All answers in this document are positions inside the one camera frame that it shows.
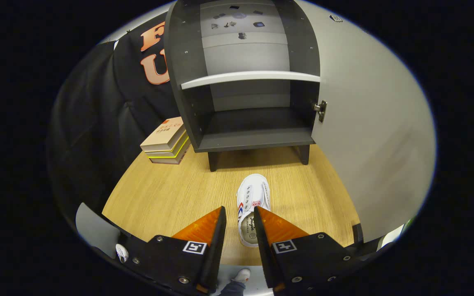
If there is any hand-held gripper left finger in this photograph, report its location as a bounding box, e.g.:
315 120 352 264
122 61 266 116
116 206 227 296

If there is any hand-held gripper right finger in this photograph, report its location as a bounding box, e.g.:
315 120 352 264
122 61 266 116
253 206 379 293

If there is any white shoe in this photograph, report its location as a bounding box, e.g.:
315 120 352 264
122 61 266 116
236 173 271 248

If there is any dark grey shoe cabinet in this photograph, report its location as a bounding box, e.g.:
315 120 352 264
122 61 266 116
164 0 322 172

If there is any metal door hinge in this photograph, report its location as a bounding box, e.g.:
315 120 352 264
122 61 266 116
312 100 328 123

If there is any white cabinet shelf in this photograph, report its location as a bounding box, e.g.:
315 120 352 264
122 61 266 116
180 71 321 90

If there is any person's leg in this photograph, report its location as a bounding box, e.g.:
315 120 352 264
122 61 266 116
219 280 246 296

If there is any yellow-edged book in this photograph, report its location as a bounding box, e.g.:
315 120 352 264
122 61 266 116
145 136 191 165

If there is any beige book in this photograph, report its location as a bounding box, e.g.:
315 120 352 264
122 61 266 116
140 117 186 152

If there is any white and green object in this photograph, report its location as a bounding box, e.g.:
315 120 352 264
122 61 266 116
379 218 414 249

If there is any black backdrop cloth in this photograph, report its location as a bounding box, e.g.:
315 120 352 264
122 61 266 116
47 21 180 231

